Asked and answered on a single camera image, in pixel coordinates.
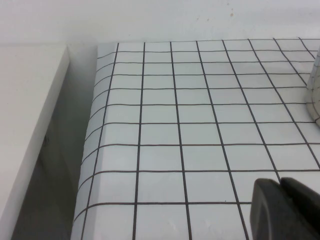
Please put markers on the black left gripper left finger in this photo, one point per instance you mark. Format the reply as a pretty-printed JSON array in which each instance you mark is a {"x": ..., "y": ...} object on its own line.
[{"x": 272, "y": 215}]

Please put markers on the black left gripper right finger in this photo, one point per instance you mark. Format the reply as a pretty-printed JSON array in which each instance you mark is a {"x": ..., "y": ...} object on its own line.
[{"x": 308, "y": 215}]

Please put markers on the white black-grid tablecloth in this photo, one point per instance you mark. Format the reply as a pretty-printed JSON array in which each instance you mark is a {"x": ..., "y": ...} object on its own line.
[{"x": 175, "y": 137}]

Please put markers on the white side board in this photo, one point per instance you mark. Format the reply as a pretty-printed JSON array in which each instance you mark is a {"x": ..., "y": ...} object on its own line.
[{"x": 25, "y": 100}]

